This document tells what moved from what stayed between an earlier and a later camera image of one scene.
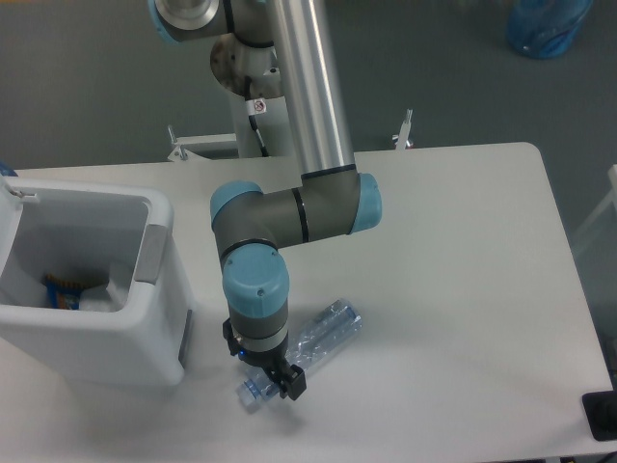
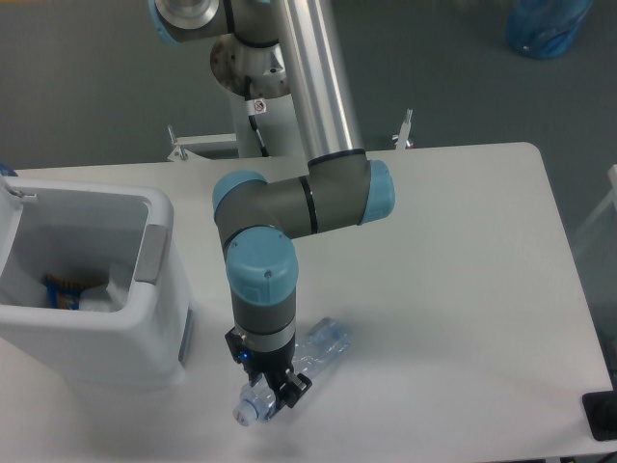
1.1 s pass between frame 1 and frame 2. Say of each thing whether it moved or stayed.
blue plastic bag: stayed
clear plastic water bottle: moved
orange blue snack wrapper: stayed
